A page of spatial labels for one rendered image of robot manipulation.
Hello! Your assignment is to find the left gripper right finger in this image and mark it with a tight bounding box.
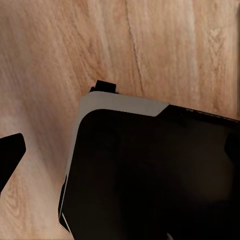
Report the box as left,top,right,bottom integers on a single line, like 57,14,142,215
224,132,240,173

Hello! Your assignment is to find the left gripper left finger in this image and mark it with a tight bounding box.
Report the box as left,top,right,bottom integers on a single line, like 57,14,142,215
0,132,26,193

